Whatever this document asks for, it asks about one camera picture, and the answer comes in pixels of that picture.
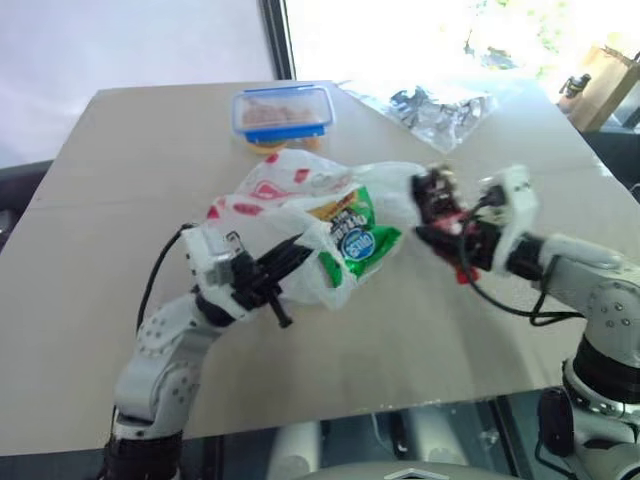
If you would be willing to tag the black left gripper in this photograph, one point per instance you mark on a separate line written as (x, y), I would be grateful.
(250, 282)

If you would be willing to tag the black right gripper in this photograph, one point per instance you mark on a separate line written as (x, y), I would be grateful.
(482, 240)

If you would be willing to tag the white red-printed plastic bag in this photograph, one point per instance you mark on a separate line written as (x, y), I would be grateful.
(280, 200)

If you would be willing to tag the green snack packet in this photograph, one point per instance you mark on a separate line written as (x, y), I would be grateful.
(357, 235)

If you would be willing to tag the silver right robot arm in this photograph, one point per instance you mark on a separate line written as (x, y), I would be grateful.
(595, 300)

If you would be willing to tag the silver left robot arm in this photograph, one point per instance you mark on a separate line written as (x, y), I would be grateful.
(160, 360)

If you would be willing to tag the clear black-printed plastic bag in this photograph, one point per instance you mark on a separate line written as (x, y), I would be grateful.
(435, 112)

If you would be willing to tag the blue-lidded clear food container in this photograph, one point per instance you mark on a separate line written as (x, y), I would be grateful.
(282, 112)

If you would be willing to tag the small black device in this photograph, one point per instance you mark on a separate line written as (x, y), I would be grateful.
(575, 85)

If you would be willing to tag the dark furniture edge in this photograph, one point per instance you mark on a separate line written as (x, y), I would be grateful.
(620, 150)

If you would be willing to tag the grey rounded robot body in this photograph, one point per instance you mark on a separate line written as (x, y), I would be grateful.
(400, 450)

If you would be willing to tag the brown cardboard box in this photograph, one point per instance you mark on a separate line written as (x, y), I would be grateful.
(607, 87)

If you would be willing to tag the dark chair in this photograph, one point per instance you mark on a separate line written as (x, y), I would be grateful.
(20, 195)

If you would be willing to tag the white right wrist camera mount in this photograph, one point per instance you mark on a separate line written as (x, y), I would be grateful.
(515, 210)

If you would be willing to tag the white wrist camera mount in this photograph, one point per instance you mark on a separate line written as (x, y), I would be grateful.
(210, 255)
(515, 210)

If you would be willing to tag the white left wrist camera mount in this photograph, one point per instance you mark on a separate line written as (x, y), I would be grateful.
(210, 255)

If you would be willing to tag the dark window frame post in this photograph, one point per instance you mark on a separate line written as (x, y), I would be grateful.
(280, 37)

